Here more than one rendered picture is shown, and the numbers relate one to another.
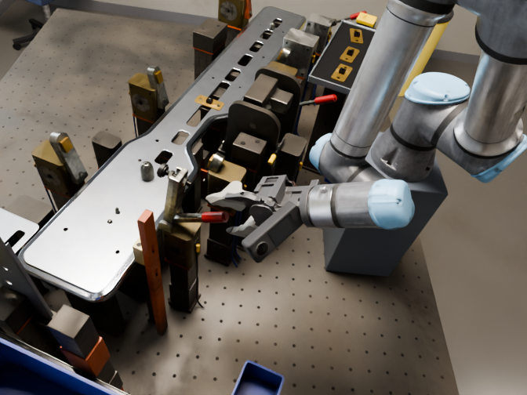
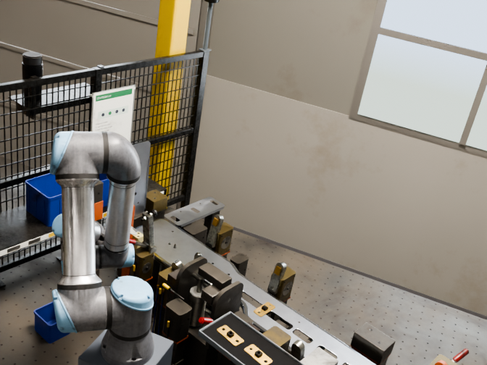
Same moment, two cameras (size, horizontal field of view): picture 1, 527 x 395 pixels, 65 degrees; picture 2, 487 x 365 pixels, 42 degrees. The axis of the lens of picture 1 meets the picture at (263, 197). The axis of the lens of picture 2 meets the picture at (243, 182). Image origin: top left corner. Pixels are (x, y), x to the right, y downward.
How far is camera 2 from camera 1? 223 cm
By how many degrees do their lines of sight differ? 83
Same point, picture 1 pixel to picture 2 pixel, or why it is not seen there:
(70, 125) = (325, 308)
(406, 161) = not seen: hidden behind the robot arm
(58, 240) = (166, 228)
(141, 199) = (180, 256)
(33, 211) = (193, 229)
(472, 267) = not seen: outside the picture
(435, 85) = (132, 282)
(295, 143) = (178, 308)
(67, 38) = (459, 327)
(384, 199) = not seen: hidden behind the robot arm
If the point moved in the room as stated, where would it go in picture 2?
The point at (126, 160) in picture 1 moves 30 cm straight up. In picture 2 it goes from (214, 258) to (225, 192)
